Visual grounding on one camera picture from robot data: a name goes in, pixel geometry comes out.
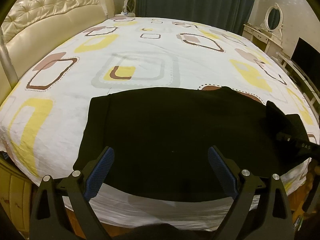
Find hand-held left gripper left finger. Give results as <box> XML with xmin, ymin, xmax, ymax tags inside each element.
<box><xmin>29</xmin><ymin>146</ymin><xmax>115</xmax><ymax>240</ymax></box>

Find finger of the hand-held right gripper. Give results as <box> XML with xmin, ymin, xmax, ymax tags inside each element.
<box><xmin>266</xmin><ymin>100</ymin><xmax>286</xmax><ymax>132</ymax></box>
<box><xmin>286</xmin><ymin>114</ymin><xmax>309</xmax><ymax>143</ymax></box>

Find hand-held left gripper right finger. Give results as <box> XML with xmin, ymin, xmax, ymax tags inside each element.
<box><xmin>207</xmin><ymin>145</ymin><xmax>294</xmax><ymax>240</ymax></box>

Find black pants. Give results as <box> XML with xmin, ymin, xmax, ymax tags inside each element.
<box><xmin>72</xmin><ymin>86</ymin><xmax>309</xmax><ymax>203</ymax></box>

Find white television stand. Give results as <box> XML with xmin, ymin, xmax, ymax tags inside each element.
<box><xmin>276</xmin><ymin>52</ymin><xmax>320</xmax><ymax>112</ymax></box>

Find black television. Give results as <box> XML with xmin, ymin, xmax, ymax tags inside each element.
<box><xmin>290</xmin><ymin>37</ymin><xmax>320</xmax><ymax>80</ymax></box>

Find white vanity table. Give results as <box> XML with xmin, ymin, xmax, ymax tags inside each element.
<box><xmin>243</xmin><ymin>23</ymin><xmax>283</xmax><ymax>53</ymax></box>

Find yellow wooden bed base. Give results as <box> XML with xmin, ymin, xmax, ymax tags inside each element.
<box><xmin>0</xmin><ymin>155</ymin><xmax>33</xmax><ymax>240</ymax></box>

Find white oval vanity mirror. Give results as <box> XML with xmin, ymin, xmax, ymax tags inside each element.
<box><xmin>260</xmin><ymin>2</ymin><xmax>284</xmax><ymax>34</ymax></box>

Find patterned white bed sheet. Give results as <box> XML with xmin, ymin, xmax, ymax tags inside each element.
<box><xmin>0</xmin><ymin>17</ymin><xmax>320</xmax><ymax>232</ymax></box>

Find dark teal curtain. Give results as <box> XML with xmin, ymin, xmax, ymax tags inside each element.
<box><xmin>136</xmin><ymin>0</ymin><xmax>260</xmax><ymax>32</ymax></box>

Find grey metal pole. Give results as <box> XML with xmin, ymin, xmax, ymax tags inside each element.
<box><xmin>0</xmin><ymin>27</ymin><xmax>19</xmax><ymax>86</ymax></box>

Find cream tufted headboard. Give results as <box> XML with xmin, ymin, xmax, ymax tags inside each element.
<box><xmin>0</xmin><ymin>0</ymin><xmax>115</xmax><ymax>100</ymax></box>

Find small white desk fan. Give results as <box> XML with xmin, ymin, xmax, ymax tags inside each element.
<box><xmin>122</xmin><ymin>0</ymin><xmax>137</xmax><ymax>18</ymax></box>

